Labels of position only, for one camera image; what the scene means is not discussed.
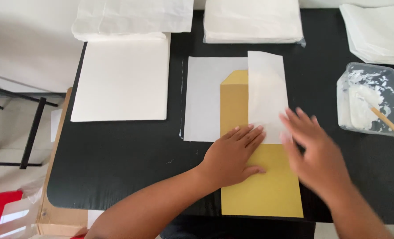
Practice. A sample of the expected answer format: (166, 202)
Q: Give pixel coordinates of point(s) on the person's right hand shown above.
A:
(311, 159)

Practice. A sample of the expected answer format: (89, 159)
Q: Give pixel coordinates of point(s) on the person's left hand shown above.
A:
(228, 162)

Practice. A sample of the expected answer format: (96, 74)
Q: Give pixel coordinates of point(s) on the person's right fingers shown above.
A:
(296, 129)

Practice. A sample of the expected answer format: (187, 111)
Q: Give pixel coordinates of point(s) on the yellow cardboard template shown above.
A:
(260, 179)

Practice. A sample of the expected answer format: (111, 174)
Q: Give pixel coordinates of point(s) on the white paper sheet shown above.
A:
(217, 99)

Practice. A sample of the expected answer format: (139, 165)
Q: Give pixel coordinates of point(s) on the clear plastic glue container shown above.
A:
(369, 99)

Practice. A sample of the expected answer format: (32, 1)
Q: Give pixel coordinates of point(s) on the wooden glue stick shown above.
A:
(391, 124)

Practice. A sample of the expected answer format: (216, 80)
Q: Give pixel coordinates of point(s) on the wrapped stack of white paper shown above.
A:
(251, 21)

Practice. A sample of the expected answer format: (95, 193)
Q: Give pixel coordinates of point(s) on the fanned stack of white paper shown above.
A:
(378, 33)

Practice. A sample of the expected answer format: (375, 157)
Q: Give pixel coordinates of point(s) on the stack of large white sheets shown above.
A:
(122, 79)

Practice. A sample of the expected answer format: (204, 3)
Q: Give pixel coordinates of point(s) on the black table mat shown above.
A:
(117, 159)

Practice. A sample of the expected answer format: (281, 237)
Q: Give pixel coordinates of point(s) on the stack of folded white bags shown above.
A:
(130, 16)

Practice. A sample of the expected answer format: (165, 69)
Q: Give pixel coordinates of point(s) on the black metal frame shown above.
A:
(31, 129)

